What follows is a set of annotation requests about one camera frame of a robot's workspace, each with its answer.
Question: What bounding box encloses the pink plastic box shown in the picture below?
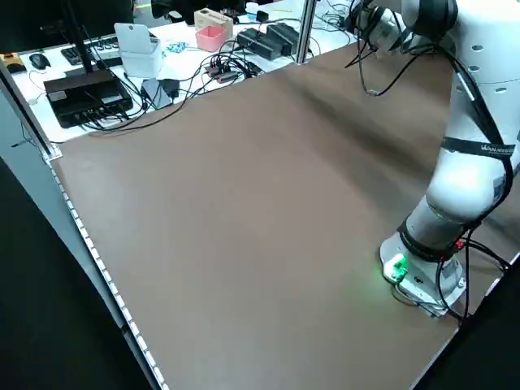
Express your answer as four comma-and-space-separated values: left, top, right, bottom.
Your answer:
195, 25, 228, 53

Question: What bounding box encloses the white lidded box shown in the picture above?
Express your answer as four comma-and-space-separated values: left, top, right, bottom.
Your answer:
113, 22, 164, 78

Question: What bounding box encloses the wooden box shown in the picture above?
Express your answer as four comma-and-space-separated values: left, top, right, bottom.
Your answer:
193, 8, 235, 37

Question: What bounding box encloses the black red usb hub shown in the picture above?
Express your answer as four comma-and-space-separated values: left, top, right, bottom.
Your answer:
202, 54, 261, 85

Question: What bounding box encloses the black plug adapter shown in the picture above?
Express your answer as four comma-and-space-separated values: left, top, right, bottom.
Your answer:
157, 77, 180, 101

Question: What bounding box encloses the grey power bank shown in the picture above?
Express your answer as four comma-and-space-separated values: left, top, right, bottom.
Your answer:
140, 79, 174, 110

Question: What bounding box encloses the black power brick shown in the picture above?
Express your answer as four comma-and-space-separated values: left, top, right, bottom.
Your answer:
266, 23, 302, 56
236, 27, 282, 61

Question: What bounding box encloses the blue patterned packet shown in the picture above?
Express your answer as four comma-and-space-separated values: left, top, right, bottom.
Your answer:
162, 39, 191, 56

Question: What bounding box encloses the white led strip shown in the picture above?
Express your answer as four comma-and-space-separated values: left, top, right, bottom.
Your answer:
47, 156, 170, 390

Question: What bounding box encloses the black keyboard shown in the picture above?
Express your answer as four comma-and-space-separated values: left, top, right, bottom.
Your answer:
60, 34, 123, 67

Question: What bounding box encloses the black stand pole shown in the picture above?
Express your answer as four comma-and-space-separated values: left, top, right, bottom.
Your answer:
60, 0, 107, 76

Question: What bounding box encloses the black computer mouse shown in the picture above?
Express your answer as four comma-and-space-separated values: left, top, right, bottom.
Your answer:
28, 52, 52, 69

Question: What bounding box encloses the yellow black device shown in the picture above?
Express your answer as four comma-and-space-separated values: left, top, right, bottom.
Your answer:
0, 52, 24, 75

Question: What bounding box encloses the aluminium frame post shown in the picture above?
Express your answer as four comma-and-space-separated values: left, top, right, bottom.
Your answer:
295, 0, 317, 65

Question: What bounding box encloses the black network switch box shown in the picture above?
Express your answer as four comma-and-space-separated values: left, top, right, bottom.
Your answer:
43, 68, 134, 129

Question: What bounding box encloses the aluminium side rail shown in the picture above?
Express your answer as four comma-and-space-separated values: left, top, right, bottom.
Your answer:
0, 63, 63, 160

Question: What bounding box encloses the black base cable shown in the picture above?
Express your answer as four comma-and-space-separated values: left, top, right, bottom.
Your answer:
432, 227, 513, 326

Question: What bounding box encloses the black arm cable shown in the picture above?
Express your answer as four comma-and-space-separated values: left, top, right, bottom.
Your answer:
344, 0, 514, 212

